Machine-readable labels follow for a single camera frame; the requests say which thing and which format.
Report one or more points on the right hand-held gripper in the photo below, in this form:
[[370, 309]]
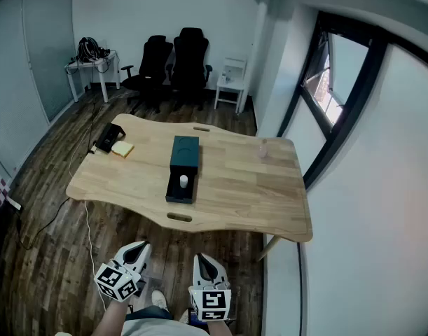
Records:
[[210, 301]]

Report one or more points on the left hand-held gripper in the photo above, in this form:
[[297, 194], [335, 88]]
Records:
[[112, 280]]

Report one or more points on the dark teal box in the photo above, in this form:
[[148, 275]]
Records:
[[185, 152]]

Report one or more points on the person's right forearm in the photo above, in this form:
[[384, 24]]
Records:
[[220, 328]]

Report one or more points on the person's left forearm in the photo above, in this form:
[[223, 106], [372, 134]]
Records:
[[110, 318]]

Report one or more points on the person's white shoe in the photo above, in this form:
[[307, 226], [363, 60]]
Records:
[[184, 316], [159, 299]]

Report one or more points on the person's dark trousers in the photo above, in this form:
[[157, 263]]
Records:
[[148, 313]]

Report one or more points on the wooden table leg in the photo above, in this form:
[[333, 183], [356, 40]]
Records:
[[269, 248]]

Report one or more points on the person's light shirt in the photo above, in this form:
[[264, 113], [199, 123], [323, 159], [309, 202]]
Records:
[[164, 328]]

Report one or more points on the yellow sponge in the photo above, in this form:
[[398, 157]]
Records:
[[122, 149]]

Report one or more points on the small white adapter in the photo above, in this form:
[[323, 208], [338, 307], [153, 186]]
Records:
[[93, 150]]

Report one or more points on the black device stand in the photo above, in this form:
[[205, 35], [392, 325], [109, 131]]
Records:
[[106, 138]]

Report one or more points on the white stool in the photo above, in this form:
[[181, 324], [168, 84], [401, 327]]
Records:
[[231, 86]]

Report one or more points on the black office chair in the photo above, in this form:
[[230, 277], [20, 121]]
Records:
[[152, 65], [189, 61]]

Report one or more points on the small clear bottle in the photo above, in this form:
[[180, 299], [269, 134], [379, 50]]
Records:
[[226, 78]]

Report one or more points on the small white table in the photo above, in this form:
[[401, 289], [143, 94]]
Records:
[[108, 59]]

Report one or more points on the frosted glass partition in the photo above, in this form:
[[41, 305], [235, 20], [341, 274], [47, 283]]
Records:
[[31, 65]]

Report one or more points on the black window frame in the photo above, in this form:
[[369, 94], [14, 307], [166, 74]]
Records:
[[353, 107]]

